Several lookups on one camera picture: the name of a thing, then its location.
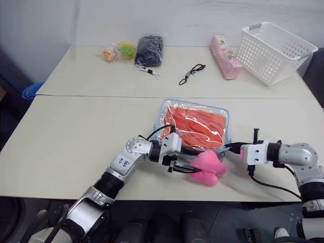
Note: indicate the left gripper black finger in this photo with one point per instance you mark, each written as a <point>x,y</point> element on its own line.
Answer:
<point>193,152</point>
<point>184,169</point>

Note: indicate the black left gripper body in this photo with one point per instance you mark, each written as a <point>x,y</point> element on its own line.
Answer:
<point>172,162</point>

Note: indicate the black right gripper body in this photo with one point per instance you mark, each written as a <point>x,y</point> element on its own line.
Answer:
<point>238,148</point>

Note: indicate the pink plush cloth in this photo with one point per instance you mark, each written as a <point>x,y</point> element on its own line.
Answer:
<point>207,167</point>

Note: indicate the clear plastic pouch blue trim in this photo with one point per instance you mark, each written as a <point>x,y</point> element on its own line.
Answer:
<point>197,111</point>

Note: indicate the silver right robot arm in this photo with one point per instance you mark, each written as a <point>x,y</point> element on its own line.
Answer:
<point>301,157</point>

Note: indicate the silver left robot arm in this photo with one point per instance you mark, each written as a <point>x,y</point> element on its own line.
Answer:
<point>126,164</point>

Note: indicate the orange cloth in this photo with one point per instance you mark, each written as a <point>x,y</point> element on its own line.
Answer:
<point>197,126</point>

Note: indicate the black cloth in clear bag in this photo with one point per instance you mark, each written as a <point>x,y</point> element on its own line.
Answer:
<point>149,51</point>

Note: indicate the dark rounded shape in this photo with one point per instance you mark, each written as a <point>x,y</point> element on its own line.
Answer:
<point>138,231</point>
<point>195,227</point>

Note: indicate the pink printed carton box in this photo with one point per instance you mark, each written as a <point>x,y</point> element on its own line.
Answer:
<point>226,58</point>

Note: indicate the white shoe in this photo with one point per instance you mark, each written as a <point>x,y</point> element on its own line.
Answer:
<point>281,232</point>

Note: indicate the white perforated plastic basket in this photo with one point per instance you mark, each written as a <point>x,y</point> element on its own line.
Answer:
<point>273,53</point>

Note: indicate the clear bag of colourful toys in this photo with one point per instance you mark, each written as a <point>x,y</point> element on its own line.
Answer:
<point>119,50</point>

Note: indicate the blue round ribbed object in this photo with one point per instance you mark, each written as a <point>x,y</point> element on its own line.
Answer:
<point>31,91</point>

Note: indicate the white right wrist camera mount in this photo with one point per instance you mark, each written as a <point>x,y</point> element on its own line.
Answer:
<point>254,153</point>

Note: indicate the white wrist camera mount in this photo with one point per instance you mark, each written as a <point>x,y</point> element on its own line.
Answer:
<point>171,144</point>
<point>254,153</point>

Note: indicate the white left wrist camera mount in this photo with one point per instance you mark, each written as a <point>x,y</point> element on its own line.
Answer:
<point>171,144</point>

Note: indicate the black right wrist bracket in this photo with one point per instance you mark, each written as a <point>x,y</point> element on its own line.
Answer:
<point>256,136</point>

